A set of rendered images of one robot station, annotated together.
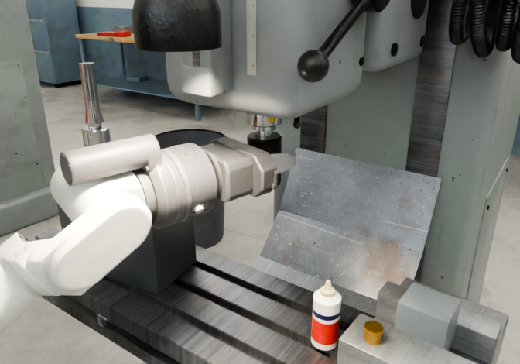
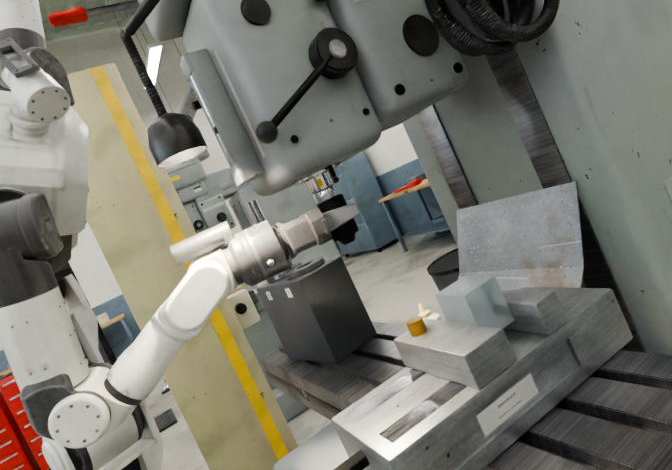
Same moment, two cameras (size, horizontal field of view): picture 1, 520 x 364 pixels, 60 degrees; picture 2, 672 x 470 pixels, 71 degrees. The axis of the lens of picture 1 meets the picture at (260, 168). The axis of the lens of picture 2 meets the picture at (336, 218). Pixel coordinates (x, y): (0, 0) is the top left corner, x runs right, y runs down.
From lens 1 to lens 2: 0.44 m
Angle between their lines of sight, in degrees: 34
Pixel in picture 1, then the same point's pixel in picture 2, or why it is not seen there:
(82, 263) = (185, 310)
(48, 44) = (362, 217)
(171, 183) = (240, 248)
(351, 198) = (509, 237)
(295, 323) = not seen: hidden behind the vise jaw
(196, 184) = (260, 245)
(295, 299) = not seen: hidden behind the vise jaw
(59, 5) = (361, 181)
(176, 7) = (157, 136)
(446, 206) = (598, 207)
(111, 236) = (198, 289)
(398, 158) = (532, 179)
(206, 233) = not seen: hidden behind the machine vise
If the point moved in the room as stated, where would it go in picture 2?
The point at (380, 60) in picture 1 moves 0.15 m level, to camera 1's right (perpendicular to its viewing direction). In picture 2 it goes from (387, 103) to (479, 53)
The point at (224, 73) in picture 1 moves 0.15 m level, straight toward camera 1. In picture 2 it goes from (251, 163) to (187, 177)
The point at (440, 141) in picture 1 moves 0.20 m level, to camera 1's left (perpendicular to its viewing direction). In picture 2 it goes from (553, 144) to (448, 187)
